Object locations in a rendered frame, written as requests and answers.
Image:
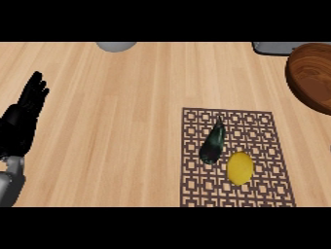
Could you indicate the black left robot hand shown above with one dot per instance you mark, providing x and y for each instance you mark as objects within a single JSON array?
[{"x": 16, "y": 126}]

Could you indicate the brown patterned placemat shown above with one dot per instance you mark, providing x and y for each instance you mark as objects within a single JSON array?
[{"x": 264, "y": 136}]

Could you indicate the yellow lemon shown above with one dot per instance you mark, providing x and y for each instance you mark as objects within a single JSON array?
[{"x": 239, "y": 168}]

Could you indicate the brown wooden bowl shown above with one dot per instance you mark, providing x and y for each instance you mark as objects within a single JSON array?
[{"x": 323, "y": 81}]

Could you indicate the dark green eggplant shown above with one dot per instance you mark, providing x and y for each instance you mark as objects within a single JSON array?
[{"x": 212, "y": 146}]

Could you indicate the grey round object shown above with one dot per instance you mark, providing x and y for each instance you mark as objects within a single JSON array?
[{"x": 116, "y": 46}]

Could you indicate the grey flat appliance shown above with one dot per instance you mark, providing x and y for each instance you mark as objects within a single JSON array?
[{"x": 273, "y": 48}]

